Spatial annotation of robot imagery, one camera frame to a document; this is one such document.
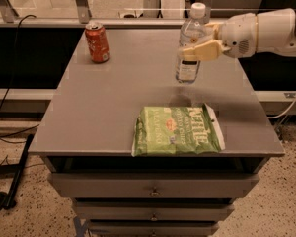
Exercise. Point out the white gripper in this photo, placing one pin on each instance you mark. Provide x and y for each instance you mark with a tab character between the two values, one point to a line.
238	35

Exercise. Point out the clear plastic water bottle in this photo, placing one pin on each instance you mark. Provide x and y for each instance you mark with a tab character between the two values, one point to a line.
193	31

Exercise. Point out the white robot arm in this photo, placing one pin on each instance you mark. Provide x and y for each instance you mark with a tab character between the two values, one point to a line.
276	32

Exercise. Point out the green jalapeno chip bag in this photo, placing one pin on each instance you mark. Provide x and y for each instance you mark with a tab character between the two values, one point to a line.
177	130

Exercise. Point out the orange soda can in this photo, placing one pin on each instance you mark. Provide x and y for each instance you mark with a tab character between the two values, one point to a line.
97	42

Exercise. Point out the grey drawer cabinet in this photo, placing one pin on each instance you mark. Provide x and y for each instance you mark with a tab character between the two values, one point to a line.
89	124

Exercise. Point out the top grey drawer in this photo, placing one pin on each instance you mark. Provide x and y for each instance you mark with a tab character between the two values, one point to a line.
153	185

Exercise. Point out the grey drawer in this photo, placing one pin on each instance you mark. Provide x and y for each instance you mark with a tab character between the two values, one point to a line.
153	229
164	210
153	185

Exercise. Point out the middle grey drawer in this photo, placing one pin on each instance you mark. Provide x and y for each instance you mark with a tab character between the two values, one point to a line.
164	210

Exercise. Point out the bottom grey drawer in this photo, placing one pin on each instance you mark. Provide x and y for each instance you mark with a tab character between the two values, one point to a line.
153	229

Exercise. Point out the black chair base leg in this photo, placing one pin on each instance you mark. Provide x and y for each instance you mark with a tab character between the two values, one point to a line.
15	170

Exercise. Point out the metal railing frame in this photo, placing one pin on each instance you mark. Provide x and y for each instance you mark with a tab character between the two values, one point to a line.
77	13

